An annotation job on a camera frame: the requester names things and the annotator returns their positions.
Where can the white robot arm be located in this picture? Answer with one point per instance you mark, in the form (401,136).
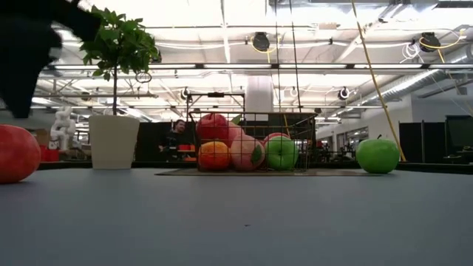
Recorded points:
(63,129)

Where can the cardboard box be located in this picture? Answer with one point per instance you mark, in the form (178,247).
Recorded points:
(38,136)

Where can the black camera rig frame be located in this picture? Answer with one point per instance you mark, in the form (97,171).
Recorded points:
(216,94)

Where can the red apple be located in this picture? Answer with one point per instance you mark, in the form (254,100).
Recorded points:
(211,127)
(275,135)
(16,155)

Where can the green apple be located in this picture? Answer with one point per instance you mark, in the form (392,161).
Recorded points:
(281,153)
(377,157)

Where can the red storage bins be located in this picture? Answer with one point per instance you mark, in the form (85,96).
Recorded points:
(50,154)

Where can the person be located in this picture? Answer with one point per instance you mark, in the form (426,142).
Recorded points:
(176,142)

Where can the orange red round fruit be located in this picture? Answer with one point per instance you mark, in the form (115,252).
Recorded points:
(214,156)

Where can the silver ventilation duct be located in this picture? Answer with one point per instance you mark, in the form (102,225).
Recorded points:
(425,79)

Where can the black table frame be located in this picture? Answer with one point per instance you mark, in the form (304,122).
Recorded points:
(66,165)

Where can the grey brown place mat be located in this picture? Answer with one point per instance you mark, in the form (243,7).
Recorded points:
(332,172)

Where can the pink peach with green leaf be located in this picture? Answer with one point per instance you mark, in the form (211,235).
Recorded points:
(244,153)
(234,132)

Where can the green leafy small tree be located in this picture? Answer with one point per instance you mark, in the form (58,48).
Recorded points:
(118,44)

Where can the white plant pot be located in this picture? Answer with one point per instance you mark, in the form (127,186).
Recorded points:
(114,142)

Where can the white column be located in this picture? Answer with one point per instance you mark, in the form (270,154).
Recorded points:
(259,98)

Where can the long ceiling light strip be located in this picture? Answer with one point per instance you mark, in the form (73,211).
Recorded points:
(236,66)

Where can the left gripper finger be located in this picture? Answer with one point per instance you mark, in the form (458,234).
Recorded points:
(18,88)

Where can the black partition panel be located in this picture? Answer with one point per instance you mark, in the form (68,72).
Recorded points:
(151,142)
(410,142)

